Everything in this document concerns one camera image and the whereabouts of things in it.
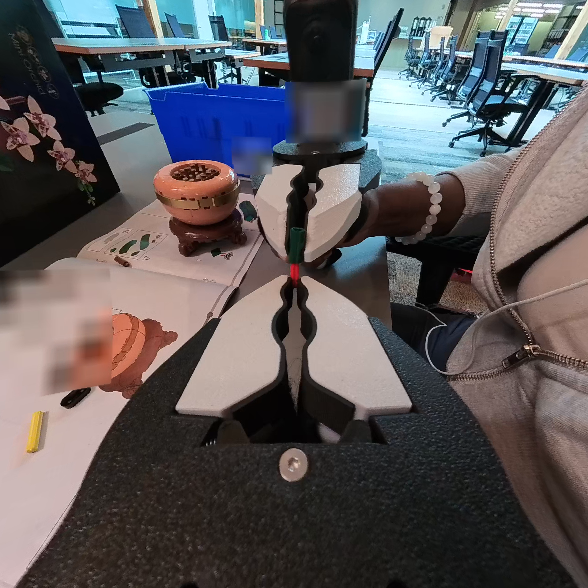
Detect green toy brick connector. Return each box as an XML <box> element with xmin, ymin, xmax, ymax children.
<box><xmin>288</xmin><ymin>226</ymin><xmax>306</xmax><ymax>265</ymax></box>

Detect person's dark pants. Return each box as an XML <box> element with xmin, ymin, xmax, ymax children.
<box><xmin>390</xmin><ymin>301</ymin><xmax>476</xmax><ymax>370</ymax></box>

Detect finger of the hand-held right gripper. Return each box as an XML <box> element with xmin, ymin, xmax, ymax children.
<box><xmin>301</xmin><ymin>163</ymin><xmax>364</xmax><ymax>262</ymax></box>
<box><xmin>254</xmin><ymin>163</ymin><xmax>306</xmax><ymax>260</ymax></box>

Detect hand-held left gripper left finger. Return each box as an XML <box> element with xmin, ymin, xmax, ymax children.
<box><xmin>175</xmin><ymin>275</ymin><xmax>299</xmax><ymax>443</ymax></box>

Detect white top office table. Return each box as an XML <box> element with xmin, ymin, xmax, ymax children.
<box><xmin>498</xmin><ymin>57</ymin><xmax>588</xmax><ymax>145</ymax></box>

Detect black mesh office chair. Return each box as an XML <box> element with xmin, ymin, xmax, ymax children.
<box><xmin>362</xmin><ymin>8</ymin><xmax>405</xmax><ymax>138</ymax></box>
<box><xmin>73</xmin><ymin>57</ymin><xmax>125</xmax><ymax>116</ymax></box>

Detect white cord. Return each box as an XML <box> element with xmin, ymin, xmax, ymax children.
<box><xmin>425</xmin><ymin>278</ymin><xmax>588</xmax><ymax>375</ymax></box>

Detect grey desk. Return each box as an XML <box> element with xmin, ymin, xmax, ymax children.
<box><xmin>0</xmin><ymin>177</ymin><xmax>393</xmax><ymax>331</ymax></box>

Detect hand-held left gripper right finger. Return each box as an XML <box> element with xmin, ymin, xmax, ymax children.
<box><xmin>296</xmin><ymin>275</ymin><xmax>413</xmax><ymax>443</ymax></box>

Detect dark orchid print box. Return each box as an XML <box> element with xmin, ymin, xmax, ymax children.
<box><xmin>0</xmin><ymin>0</ymin><xmax>121</xmax><ymax>267</ymax></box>

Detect long wooden top table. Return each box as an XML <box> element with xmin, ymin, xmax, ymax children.
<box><xmin>51</xmin><ymin>37</ymin><xmax>232</xmax><ymax>88</ymax></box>

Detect toy brick instruction booklet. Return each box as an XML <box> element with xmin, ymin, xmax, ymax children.
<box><xmin>0</xmin><ymin>193</ymin><xmax>265</xmax><ymax>588</ymax></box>

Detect black furniture piece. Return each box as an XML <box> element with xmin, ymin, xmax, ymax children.
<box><xmin>386</xmin><ymin>234</ymin><xmax>490</xmax><ymax>306</ymax></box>

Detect white bead bracelet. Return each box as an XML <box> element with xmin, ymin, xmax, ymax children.
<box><xmin>395</xmin><ymin>171</ymin><xmax>444</xmax><ymax>245</ymax></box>

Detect blue plastic bin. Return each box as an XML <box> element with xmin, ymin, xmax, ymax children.
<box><xmin>143</xmin><ymin>82</ymin><xmax>295</xmax><ymax>177</ymax></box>

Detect yellow toy brick axle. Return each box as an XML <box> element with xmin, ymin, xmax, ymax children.
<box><xmin>26</xmin><ymin>411</ymin><xmax>44</xmax><ymax>454</ymax></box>

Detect toy brick flower pot model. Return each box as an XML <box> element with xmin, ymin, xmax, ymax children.
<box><xmin>154</xmin><ymin>160</ymin><xmax>249</xmax><ymax>257</ymax></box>

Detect row of black chairs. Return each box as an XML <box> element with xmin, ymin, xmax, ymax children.
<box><xmin>397</xmin><ymin>16</ymin><xmax>579</xmax><ymax>159</ymax></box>

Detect person's right forearm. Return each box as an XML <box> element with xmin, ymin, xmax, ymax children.
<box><xmin>432</xmin><ymin>147</ymin><xmax>524</xmax><ymax>239</ymax></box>

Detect person's right hand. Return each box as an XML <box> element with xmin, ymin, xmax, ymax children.
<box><xmin>317</xmin><ymin>183</ymin><xmax>430</xmax><ymax>269</ymax></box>

